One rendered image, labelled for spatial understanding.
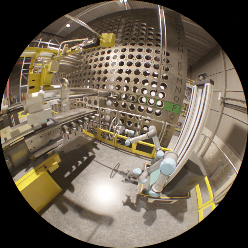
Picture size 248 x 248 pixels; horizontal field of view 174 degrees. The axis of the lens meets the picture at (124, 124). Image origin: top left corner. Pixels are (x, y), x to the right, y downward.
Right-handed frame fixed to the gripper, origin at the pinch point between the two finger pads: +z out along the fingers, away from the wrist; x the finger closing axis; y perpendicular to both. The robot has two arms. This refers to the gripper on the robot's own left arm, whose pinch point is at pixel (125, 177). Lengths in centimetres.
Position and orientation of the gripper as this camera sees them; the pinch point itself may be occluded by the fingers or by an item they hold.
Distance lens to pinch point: 113.6
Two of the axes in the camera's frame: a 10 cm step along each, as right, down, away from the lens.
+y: -7.9, -6.0, 1.2
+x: -4.3, 4.0, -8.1
